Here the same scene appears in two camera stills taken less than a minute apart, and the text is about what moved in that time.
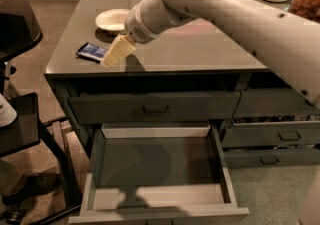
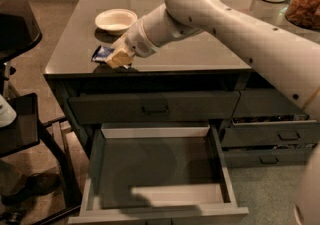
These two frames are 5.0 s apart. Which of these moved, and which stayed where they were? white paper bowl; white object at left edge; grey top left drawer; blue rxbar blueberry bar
Moved: blue rxbar blueberry bar
Stayed: white paper bowl; white object at left edge; grey top left drawer
